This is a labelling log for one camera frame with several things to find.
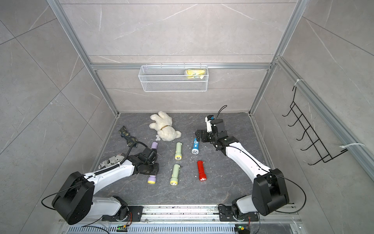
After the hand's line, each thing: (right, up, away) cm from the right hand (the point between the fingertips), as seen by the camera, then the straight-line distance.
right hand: (203, 132), depth 85 cm
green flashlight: (-17, -28, -4) cm, 33 cm away
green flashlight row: (-16, -16, +7) cm, 23 cm away
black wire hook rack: (+48, -4, -23) cm, 53 cm away
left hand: (-28, -22, +2) cm, 36 cm away
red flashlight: (0, -26, -2) cm, 26 cm away
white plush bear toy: (-27, +4, +15) cm, 31 cm away
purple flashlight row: (-32, -10, +11) cm, 36 cm away
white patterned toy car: (-57, -19, +5) cm, 60 cm away
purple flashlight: (-30, -27, -4) cm, 40 cm away
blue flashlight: (-4, -12, +10) cm, 16 cm away
